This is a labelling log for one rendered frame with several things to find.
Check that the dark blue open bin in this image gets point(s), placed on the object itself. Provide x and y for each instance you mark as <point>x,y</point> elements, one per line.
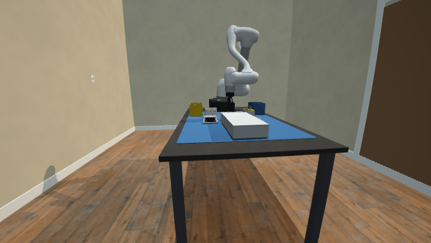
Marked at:
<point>259,108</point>

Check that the blue flat mat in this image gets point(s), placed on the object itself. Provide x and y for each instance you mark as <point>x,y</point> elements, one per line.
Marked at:
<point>194,131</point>

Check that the yellow open-top bin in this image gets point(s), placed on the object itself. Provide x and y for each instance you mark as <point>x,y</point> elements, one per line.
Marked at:
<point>196,109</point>

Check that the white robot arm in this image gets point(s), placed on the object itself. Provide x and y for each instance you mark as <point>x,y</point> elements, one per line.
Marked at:
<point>230,83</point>

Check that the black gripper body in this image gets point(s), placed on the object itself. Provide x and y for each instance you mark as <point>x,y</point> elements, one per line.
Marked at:
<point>230,95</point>

